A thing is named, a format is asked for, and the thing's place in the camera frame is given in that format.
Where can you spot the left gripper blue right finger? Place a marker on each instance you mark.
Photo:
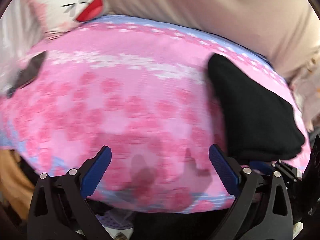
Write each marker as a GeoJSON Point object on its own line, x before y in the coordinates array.
{"type": "Point", "coordinates": [261, 209]}

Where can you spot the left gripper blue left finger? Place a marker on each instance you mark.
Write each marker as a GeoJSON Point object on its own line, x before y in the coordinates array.
{"type": "Point", "coordinates": [59, 209]}

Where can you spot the black pants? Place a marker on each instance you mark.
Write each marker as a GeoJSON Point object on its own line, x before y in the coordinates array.
{"type": "Point", "coordinates": [259, 124]}

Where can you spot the grey floral blanket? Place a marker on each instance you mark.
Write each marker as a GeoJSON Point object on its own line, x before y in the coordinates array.
{"type": "Point", "coordinates": [305, 89]}

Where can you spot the dark grey small cloth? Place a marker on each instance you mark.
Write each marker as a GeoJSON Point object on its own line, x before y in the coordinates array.
{"type": "Point", "coordinates": [26, 75]}

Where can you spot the pink rose bedsheet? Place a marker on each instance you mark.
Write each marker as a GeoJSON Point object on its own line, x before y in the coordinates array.
{"type": "Point", "coordinates": [139, 87]}

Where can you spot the beige padded headboard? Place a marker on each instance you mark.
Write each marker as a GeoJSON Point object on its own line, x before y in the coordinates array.
{"type": "Point", "coordinates": [286, 32]}

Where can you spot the white cat face pillow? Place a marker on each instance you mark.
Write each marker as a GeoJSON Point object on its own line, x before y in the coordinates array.
{"type": "Point", "coordinates": [57, 17]}

